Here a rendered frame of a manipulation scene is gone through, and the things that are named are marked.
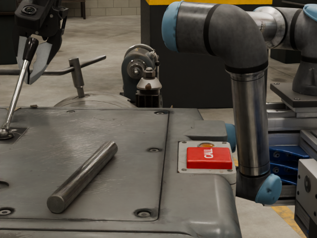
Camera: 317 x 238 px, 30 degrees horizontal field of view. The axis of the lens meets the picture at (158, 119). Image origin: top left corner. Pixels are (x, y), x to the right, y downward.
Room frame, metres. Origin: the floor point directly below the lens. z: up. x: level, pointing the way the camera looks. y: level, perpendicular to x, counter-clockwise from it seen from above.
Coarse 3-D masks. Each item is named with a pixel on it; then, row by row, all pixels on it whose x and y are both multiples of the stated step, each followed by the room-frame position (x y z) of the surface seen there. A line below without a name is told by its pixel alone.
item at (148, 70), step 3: (147, 69) 1.82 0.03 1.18; (150, 69) 1.82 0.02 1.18; (144, 72) 1.82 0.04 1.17; (147, 72) 1.82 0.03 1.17; (150, 72) 1.82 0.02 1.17; (153, 72) 1.82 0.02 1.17; (144, 75) 1.82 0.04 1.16; (147, 75) 1.82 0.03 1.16; (150, 75) 1.82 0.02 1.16; (153, 75) 1.82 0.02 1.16; (144, 78) 1.82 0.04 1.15; (147, 78) 1.81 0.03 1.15; (150, 78) 1.81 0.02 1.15; (153, 78) 1.82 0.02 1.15
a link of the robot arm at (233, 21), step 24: (216, 24) 1.26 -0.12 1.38; (240, 24) 1.25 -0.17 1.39; (216, 48) 1.27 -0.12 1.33; (240, 48) 1.24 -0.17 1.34; (264, 48) 1.26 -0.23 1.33; (240, 72) 1.25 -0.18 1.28; (240, 96) 1.27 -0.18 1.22; (264, 96) 1.29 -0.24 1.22; (240, 120) 1.29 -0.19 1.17; (264, 120) 1.29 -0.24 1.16; (240, 144) 1.30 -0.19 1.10; (264, 144) 1.30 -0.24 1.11; (240, 168) 1.32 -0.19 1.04; (264, 168) 1.30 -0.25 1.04; (240, 192) 1.33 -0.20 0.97; (264, 192) 1.29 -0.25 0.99
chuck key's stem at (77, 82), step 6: (72, 60) 1.22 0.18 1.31; (78, 60) 1.23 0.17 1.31; (78, 66) 1.22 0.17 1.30; (72, 72) 1.22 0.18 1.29; (78, 72) 1.22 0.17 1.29; (72, 78) 1.23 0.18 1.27; (78, 78) 1.22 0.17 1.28; (78, 84) 1.22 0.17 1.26; (78, 90) 1.22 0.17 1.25; (78, 96) 1.22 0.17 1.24; (84, 96) 1.23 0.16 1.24
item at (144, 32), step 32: (160, 0) 5.81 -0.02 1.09; (192, 0) 5.83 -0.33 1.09; (224, 0) 5.86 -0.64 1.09; (256, 0) 5.88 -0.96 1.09; (160, 32) 5.81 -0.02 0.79; (160, 64) 5.81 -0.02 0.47; (192, 64) 5.84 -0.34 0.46; (224, 64) 5.86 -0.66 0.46; (192, 96) 5.84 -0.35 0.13; (224, 96) 5.87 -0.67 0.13
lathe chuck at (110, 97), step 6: (72, 96) 1.26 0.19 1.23; (90, 96) 1.22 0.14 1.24; (96, 96) 1.22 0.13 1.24; (102, 96) 1.22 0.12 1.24; (108, 96) 1.23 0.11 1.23; (114, 96) 1.24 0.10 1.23; (120, 96) 1.26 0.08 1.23; (60, 102) 1.25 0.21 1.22; (66, 102) 1.21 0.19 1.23; (72, 102) 1.19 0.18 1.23; (108, 102) 1.18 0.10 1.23; (114, 102) 1.19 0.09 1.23; (120, 102) 1.21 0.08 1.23; (126, 102) 1.23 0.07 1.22
